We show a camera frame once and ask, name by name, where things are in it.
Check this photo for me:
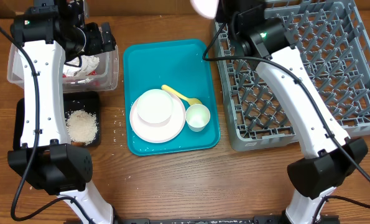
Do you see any red snack wrapper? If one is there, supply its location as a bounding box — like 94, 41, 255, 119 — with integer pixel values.
63, 71, 96, 85

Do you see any pile of rice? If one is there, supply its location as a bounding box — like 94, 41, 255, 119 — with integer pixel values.
66, 110, 98, 145

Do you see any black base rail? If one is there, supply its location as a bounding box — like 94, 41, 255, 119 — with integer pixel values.
63, 214, 341, 224

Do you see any large white plate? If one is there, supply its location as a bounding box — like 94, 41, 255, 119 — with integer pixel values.
129, 91, 185, 143

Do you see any teal plastic tray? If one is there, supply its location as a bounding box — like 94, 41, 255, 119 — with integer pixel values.
123, 39, 221, 156

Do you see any grey dish rack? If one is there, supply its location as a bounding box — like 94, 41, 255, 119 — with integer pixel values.
212, 1, 370, 151

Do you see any pink bowl with rice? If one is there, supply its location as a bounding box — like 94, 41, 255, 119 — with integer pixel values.
190, 0, 219, 19

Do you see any black tray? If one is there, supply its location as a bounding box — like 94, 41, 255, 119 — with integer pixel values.
12, 91, 101, 150

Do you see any white mint cup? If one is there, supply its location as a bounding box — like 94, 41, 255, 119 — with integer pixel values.
185, 104, 211, 132

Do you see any yellow plastic spoon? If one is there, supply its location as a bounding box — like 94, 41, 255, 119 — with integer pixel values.
161, 85, 202, 106

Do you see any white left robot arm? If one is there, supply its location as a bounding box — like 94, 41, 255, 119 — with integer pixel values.
7, 1, 119, 223

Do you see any white napkin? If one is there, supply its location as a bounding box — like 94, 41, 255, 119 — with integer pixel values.
63, 55, 100, 77

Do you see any white bowl with brown food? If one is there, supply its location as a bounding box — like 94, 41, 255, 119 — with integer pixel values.
137, 89, 173, 124

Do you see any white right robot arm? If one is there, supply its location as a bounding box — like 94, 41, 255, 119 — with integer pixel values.
216, 1, 368, 223

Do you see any clear plastic bin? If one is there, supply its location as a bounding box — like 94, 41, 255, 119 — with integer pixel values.
7, 45, 119, 93

